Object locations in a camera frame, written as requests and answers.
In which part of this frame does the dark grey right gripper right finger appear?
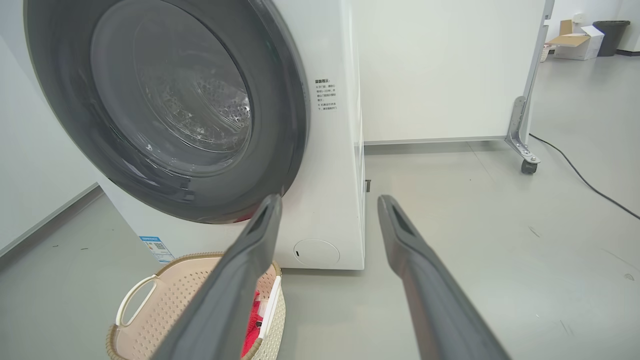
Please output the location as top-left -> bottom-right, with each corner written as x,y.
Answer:
377,194 -> 511,360

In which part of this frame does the white partition panel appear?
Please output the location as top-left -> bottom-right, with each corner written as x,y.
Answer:
350,0 -> 548,146

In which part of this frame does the black trash bin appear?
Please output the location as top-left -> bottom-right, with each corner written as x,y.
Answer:
592,20 -> 631,57

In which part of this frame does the round white filter cover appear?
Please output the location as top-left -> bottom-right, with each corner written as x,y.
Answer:
293,238 -> 341,267

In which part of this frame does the black floor cable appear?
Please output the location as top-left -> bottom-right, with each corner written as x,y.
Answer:
529,133 -> 640,221

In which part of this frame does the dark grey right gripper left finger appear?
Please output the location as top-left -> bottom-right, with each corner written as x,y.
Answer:
152,194 -> 284,360

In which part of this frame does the printed text label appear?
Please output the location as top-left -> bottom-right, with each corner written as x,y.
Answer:
314,78 -> 338,111

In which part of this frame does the blue energy label sticker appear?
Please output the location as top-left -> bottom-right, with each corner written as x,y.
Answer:
139,236 -> 176,264

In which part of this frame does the washing machine glass door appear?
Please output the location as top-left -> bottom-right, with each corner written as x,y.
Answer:
22,0 -> 311,224

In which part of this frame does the metal partition leg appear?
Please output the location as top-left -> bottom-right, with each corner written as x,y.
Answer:
505,0 -> 555,165

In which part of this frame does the open cardboard box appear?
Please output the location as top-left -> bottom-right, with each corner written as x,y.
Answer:
545,20 -> 605,61

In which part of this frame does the steel washer drum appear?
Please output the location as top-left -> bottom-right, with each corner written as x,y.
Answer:
132,15 -> 252,153

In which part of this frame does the cream perforated laundry basket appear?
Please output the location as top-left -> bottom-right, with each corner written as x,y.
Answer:
106,252 -> 287,360

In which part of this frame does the white front-load washing machine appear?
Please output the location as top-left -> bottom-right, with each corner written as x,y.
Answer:
22,0 -> 366,271

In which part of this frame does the red Bulls jersey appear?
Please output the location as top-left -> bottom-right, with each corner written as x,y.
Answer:
241,291 -> 266,358

